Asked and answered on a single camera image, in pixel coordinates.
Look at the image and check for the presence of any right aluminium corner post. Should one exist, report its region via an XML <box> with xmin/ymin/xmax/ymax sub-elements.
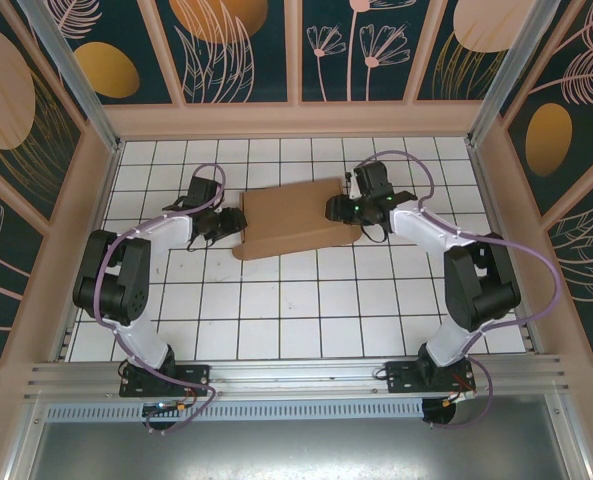
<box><xmin>465</xmin><ymin>0</ymin><xmax>575</xmax><ymax>149</ymax></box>

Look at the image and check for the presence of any aluminium corner post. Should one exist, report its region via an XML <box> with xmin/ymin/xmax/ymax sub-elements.
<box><xmin>465</xmin><ymin>0</ymin><xmax>575</xmax><ymax>149</ymax></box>
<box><xmin>18</xmin><ymin>0</ymin><xmax>125</xmax><ymax>154</ymax></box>

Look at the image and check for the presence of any aluminium side bracket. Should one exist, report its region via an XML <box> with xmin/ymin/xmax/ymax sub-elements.
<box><xmin>518</xmin><ymin>322</ymin><xmax>545</xmax><ymax>355</ymax></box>
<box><xmin>55</xmin><ymin>324</ymin><xmax>77</xmax><ymax>362</ymax></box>

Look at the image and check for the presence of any slotted grey cable duct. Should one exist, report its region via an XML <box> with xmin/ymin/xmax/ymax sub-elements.
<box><xmin>45</xmin><ymin>399</ymin><xmax>425</xmax><ymax>422</ymax></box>

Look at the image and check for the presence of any long aluminium mounting rail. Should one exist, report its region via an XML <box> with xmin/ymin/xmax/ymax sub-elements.
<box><xmin>23</xmin><ymin>353</ymin><xmax>575</xmax><ymax>401</ymax></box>

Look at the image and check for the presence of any brown cardboard box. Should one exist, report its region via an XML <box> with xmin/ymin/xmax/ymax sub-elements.
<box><xmin>230</xmin><ymin>177</ymin><xmax>362</xmax><ymax>262</ymax></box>

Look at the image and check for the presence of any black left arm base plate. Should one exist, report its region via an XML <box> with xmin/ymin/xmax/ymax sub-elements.
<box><xmin>119</xmin><ymin>363</ymin><xmax>212</xmax><ymax>399</ymax></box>

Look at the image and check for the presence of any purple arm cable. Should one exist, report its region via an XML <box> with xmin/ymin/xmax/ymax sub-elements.
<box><xmin>93</xmin><ymin>162</ymin><xmax>229</xmax><ymax>436</ymax></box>
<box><xmin>365</xmin><ymin>148</ymin><xmax>563</xmax><ymax>430</ymax></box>

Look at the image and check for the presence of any grey metal sheet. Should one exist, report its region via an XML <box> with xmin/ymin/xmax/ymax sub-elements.
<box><xmin>25</xmin><ymin>418</ymin><xmax>592</xmax><ymax>480</ymax></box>

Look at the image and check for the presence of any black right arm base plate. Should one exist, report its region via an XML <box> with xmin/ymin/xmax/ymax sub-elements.
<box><xmin>384</xmin><ymin>360</ymin><xmax>477</xmax><ymax>396</ymax></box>

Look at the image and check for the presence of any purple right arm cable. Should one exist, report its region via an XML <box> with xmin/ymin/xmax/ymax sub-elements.
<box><xmin>365</xmin><ymin>148</ymin><xmax>563</xmax><ymax>430</ymax></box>

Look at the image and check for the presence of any left aluminium corner post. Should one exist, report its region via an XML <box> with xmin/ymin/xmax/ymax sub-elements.
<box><xmin>18</xmin><ymin>0</ymin><xmax>125</xmax><ymax>154</ymax></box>

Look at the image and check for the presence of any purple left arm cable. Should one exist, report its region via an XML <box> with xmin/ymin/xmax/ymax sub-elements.
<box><xmin>93</xmin><ymin>162</ymin><xmax>229</xmax><ymax>436</ymax></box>

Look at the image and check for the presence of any aluminium frame upright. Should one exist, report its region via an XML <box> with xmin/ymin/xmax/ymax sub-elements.
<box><xmin>548</xmin><ymin>382</ymin><xmax>593</xmax><ymax>480</ymax></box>
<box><xmin>3</xmin><ymin>399</ymin><xmax>50</xmax><ymax>480</ymax></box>

